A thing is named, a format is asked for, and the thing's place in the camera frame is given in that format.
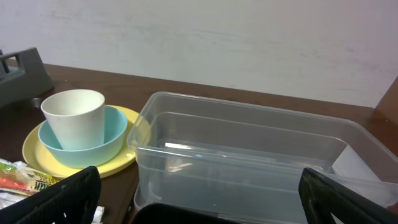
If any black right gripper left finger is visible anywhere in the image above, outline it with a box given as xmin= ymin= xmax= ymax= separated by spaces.
xmin=1 ymin=166 xmax=101 ymax=224

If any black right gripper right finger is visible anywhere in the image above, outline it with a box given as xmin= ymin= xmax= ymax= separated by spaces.
xmin=298 ymin=168 xmax=397 ymax=224

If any green orange snack wrapper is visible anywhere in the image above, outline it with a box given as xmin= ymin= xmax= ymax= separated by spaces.
xmin=1 ymin=159 xmax=59 ymax=196

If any white napkin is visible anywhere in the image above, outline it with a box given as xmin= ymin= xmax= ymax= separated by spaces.
xmin=0 ymin=160 xmax=105 ymax=224

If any white cup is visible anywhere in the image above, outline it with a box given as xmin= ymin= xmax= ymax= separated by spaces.
xmin=40 ymin=89 xmax=105 ymax=151

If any grey dishwasher rack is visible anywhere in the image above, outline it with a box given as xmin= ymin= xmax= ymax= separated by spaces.
xmin=1 ymin=47 xmax=54 ymax=107

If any white label in bin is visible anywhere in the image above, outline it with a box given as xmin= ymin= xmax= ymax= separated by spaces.
xmin=331 ymin=146 xmax=397 ymax=208

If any yellow plate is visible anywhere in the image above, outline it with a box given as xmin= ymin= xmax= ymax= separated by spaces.
xmin=22 ymin=105 xmax=139 ymax=179

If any black tray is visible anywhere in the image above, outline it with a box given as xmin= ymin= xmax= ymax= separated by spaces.
xmin=132 ymin=203 xmax=239 ymax=224

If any clear plastic bin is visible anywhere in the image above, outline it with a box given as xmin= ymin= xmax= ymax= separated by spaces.
xmin=127 ymin=92 xmax=397 ymax=223

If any light blue bowl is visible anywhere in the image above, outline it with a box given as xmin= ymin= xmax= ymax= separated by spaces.
xmin=38 ymin=105 xmax=129 ymax=169

